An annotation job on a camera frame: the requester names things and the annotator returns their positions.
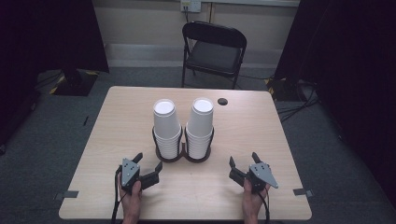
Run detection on person's right hand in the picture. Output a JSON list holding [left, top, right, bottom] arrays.
[[242, 178, 271, 216]]

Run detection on black stand base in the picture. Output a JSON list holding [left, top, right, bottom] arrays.
[[264, 77, 301, 103], [49, 68, 101, 97]]

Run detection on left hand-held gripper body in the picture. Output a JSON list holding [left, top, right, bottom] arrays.
[[120, 158, 143, 193]]

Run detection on black floor cables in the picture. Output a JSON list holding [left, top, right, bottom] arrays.
[[276, 79, 321, 123]]

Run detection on person's left hand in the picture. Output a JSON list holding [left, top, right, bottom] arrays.
[[118, 174, 144, 215]]

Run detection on hand-held gripper black cable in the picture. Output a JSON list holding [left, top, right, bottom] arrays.
[[257, 184, 272, 224], [110, 165, 129, 224]]

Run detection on right hand-held gripper black cable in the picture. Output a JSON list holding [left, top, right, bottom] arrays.
[[257, 184, 272, 224]]

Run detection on grey tape strip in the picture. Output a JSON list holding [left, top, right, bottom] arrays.
[[292, 188, 315, 198], [53, 189, 79, 202]]

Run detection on black folding chair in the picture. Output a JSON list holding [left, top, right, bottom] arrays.
[[180, 20, 248, 91]]

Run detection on white wall socket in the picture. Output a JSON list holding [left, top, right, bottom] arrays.
[[179, 0, 203, 14]]

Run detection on black curtain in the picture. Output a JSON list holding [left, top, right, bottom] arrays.
[[0, 0, 110, 155], [273, 0, 396, 200]]

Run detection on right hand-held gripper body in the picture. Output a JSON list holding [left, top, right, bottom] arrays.
[[247, 161, 279, 194]]

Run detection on left hand-held gripper black cable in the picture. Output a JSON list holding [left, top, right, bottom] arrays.
[[110, 165, 129, 224]]

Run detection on stack of white paper cups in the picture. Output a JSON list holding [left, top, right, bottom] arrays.
[[185, 96, 216, 161], [152, 98, 183, 161]]

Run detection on black double cup holder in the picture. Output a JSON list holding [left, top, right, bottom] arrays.
[[151, 125, 216, 164]]

